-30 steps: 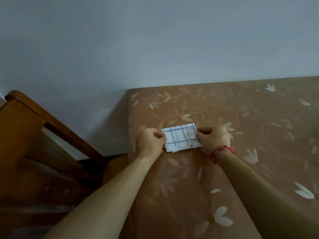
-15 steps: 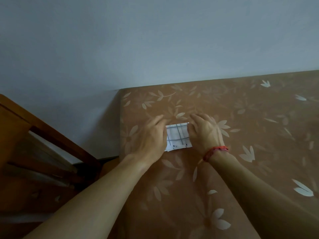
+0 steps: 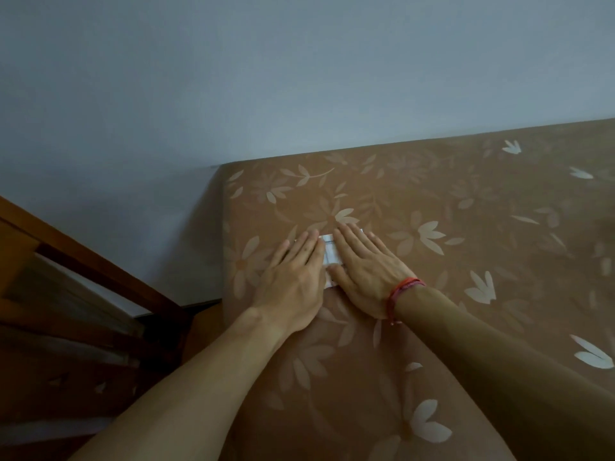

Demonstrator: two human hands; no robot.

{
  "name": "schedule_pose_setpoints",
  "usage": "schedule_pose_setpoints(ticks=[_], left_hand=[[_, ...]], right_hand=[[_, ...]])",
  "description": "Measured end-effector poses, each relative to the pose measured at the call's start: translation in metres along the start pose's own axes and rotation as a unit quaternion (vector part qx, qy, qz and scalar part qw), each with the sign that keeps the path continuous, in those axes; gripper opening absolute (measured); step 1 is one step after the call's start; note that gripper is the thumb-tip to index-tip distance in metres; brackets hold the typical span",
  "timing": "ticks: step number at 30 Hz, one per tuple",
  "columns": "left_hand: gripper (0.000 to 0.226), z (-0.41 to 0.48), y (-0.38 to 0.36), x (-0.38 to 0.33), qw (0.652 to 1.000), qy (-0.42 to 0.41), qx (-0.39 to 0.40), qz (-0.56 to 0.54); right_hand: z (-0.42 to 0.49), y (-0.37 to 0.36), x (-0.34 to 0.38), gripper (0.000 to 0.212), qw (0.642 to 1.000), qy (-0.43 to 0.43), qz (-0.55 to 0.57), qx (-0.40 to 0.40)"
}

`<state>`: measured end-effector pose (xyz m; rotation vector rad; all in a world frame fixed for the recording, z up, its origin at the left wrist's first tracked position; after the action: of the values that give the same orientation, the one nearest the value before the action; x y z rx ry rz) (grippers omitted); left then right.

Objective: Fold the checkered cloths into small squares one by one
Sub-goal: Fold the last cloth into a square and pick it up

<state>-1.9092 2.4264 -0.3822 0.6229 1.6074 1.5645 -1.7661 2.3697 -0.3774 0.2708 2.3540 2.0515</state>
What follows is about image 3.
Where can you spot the wooden table with floral cover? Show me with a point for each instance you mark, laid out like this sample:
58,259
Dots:
480,235

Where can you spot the person's left forearm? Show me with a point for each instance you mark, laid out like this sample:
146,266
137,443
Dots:
178,393

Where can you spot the single grid paper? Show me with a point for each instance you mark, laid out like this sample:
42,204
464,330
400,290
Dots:
331,254

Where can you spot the wooden chair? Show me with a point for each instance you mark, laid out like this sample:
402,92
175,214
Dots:
72,331

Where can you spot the person's right hand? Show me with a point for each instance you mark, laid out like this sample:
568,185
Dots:
370,278

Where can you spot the person's left hand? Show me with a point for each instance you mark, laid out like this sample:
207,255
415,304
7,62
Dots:
293,288

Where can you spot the person's right forearm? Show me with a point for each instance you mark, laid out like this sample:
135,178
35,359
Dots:
519,369

